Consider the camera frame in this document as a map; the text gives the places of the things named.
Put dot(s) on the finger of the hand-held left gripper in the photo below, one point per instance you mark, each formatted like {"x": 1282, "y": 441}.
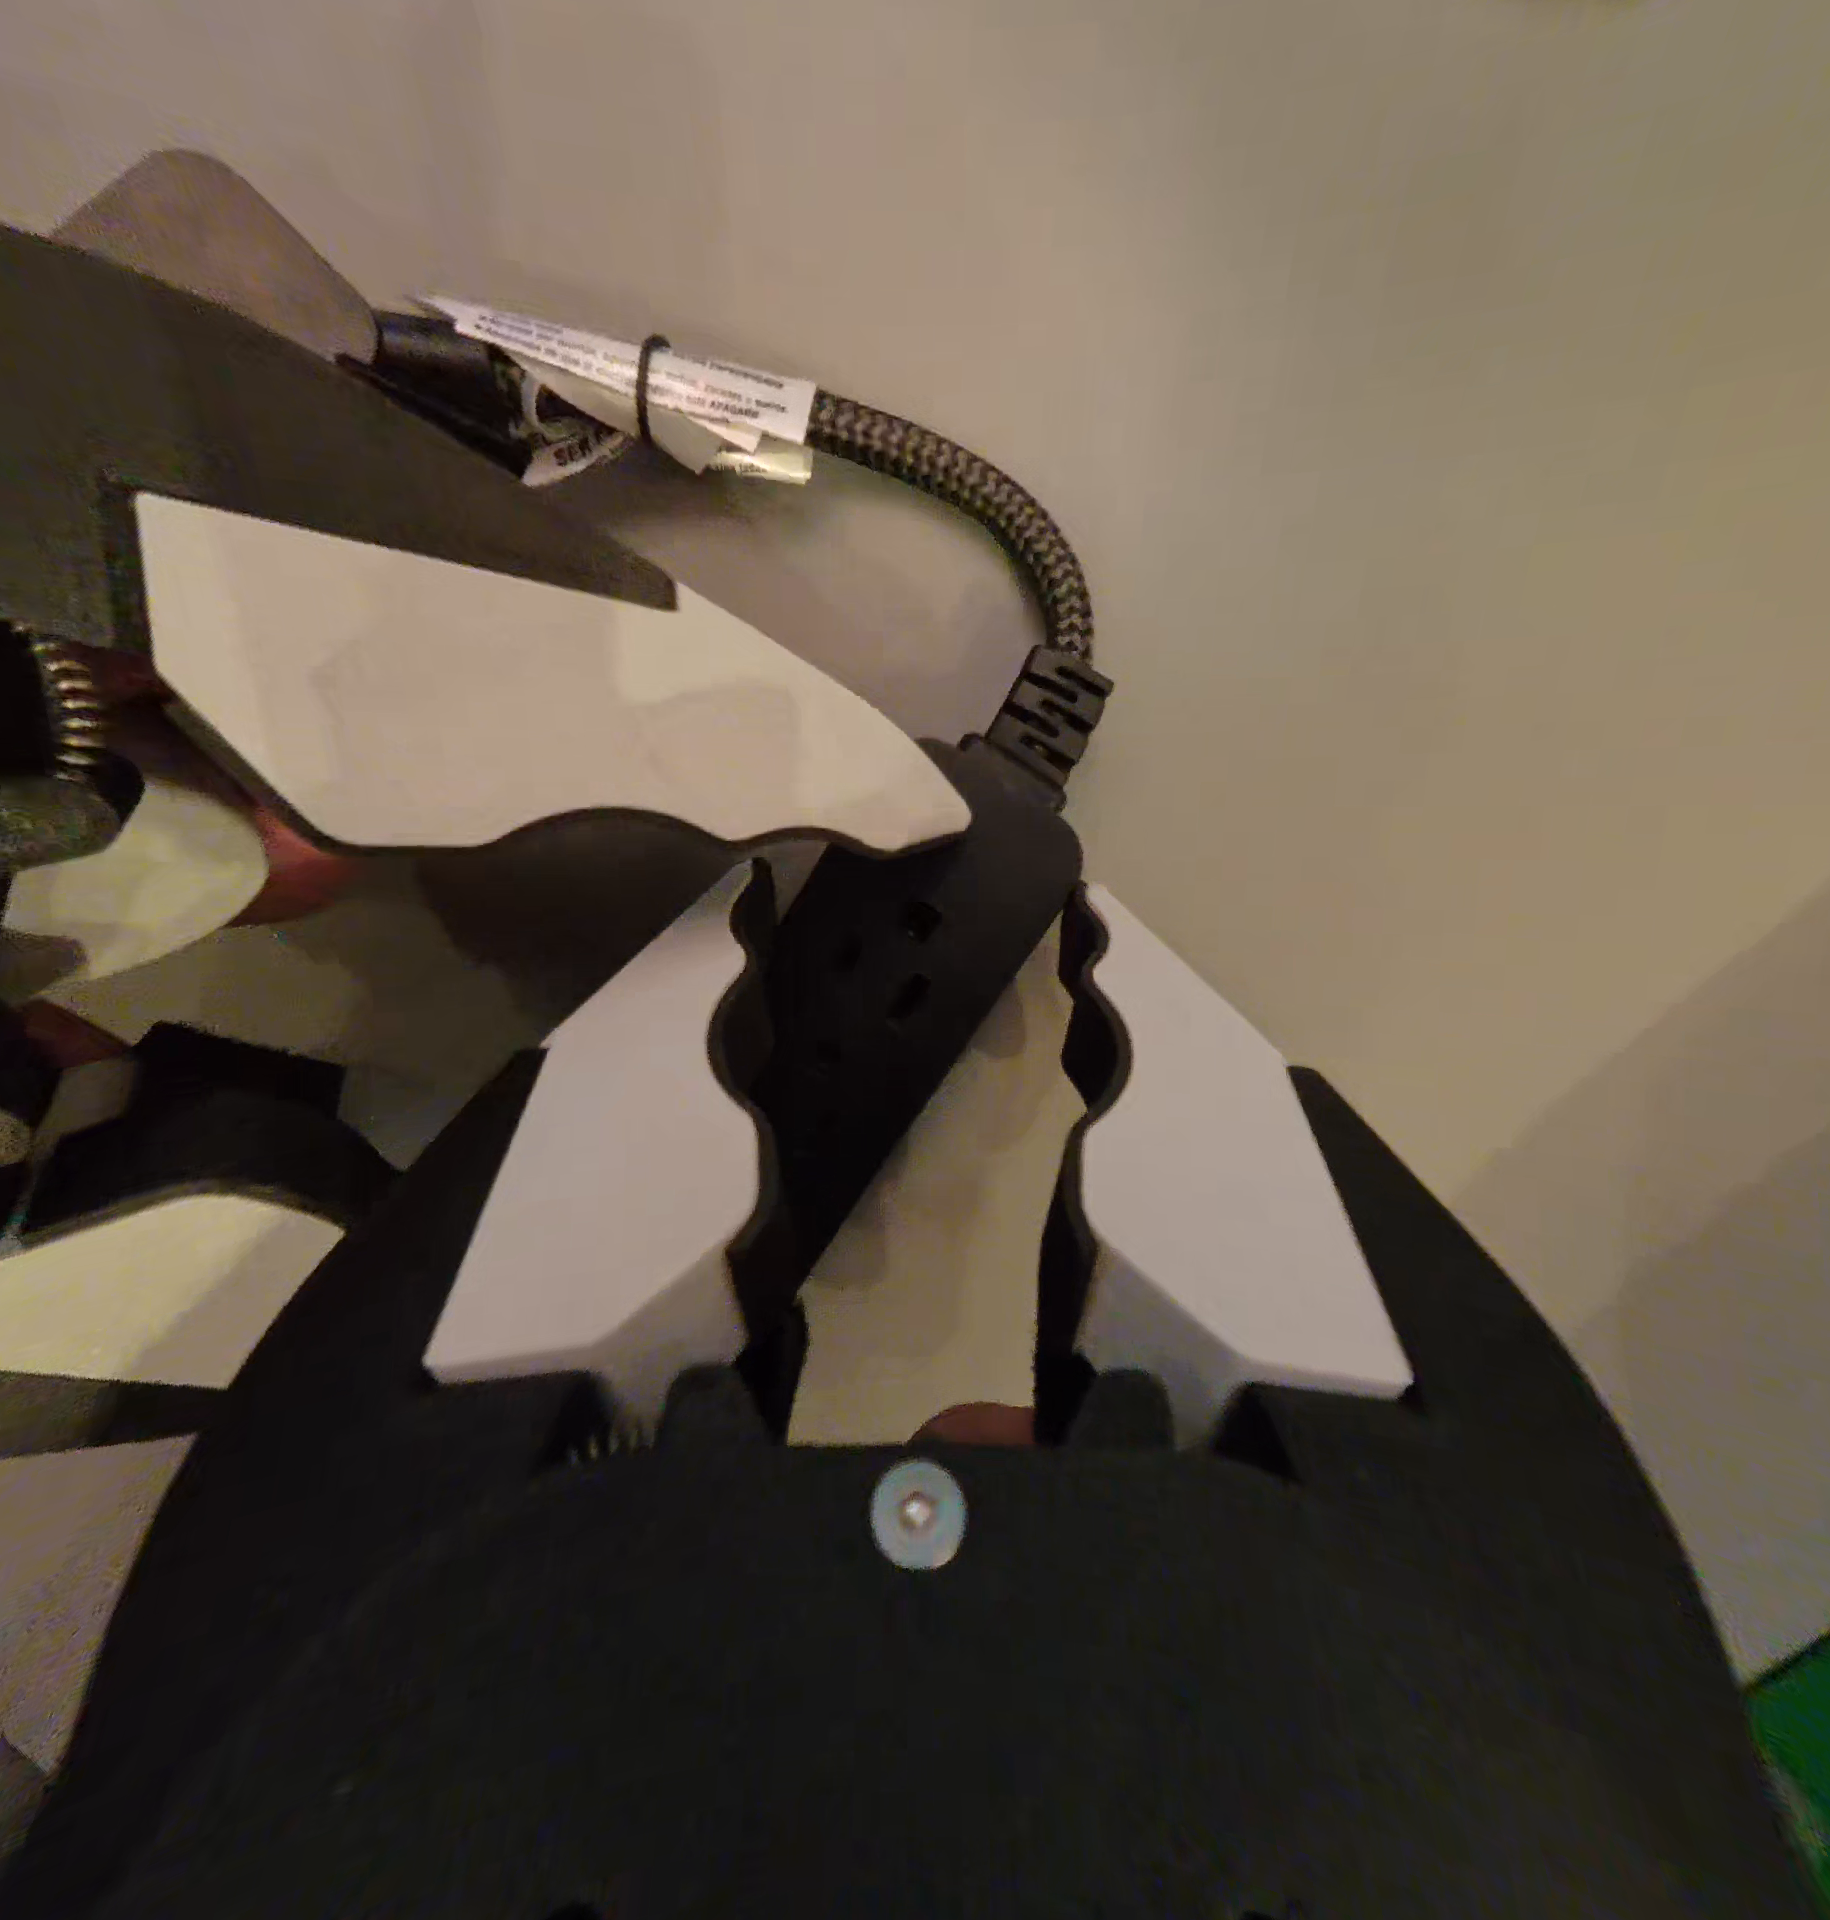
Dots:
{"x": 137, "y": 1290}
{"x": 480, "y": 692}

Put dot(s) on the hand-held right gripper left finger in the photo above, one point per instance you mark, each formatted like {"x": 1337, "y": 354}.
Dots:
{"x": 600, "y": 1202}

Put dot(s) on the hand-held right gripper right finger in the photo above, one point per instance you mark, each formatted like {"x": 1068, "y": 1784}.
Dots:
{"x": 1247, "y": 1202}

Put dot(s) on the black power strip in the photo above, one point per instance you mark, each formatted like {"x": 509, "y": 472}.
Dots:
{"x": 887, "y": 975}

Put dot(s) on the black flat strip plug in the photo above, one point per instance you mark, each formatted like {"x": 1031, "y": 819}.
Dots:
{"x": 210, "y": 240}

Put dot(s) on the green plastic bin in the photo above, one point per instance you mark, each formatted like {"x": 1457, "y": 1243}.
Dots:
{"x": 1823, "y": 1785}

